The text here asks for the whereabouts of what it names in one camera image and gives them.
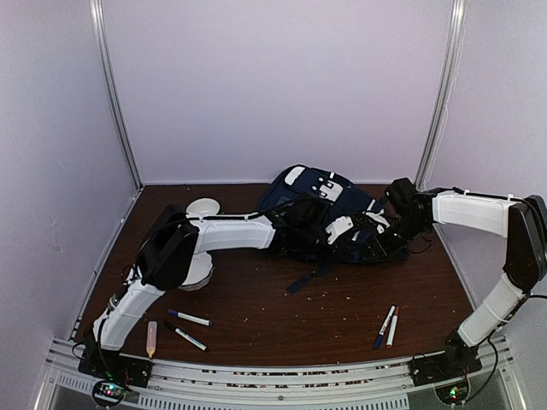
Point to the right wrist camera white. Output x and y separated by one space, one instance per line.
379 219

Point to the aluminium frame post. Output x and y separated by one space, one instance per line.
447 81
101 36

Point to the circuit board with leds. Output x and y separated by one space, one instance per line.
107 393
452 394

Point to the pink glue tube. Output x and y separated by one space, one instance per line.
151 339

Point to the navy blue student backpack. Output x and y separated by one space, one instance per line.
333 213

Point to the front aluminium rail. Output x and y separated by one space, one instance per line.
378 384

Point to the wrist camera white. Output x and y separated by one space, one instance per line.
379 219
337 228

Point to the left aluminium frame post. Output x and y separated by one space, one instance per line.
101 36

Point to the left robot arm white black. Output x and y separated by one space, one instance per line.
177 252

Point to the brown capped white marker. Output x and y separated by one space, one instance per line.
392 330

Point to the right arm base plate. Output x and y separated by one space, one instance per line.
432 369

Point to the white scalloped ceramic bowl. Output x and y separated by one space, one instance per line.
200 272

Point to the right aluminium frame post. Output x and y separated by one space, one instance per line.
447 81

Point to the black capped white marker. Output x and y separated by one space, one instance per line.
185 336

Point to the right circuit board with leds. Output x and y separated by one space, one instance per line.
452 394

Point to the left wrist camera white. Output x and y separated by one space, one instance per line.
337 228

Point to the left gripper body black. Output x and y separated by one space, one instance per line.
307 241

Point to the purple capped white marker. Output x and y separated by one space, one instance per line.
190 318

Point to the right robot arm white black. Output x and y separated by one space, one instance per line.
522 222

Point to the left circuit board with leds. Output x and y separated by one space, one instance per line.
107 393

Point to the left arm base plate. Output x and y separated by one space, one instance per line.
124 370

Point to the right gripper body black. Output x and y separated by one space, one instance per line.
387 248

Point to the blue capped white marker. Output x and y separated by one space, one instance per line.
386 322

